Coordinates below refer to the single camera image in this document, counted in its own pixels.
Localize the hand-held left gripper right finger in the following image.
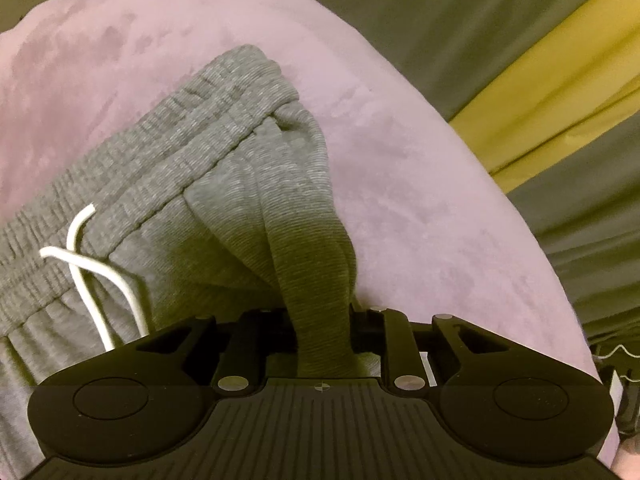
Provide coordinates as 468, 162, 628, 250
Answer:
350, 302, 506, 392

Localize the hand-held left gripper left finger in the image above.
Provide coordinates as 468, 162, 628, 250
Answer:
122, 309, 298, 395

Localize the pink fleece blanket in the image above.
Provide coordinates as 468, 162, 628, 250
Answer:
0, 0, 608, 480

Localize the dark object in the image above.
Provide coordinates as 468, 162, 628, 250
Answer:
592, 342, 640, 436

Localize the yellow curtain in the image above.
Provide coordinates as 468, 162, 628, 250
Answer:
447, 0, 640, 193

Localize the grey curtain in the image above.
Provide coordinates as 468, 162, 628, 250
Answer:
260, 0, 640, 341

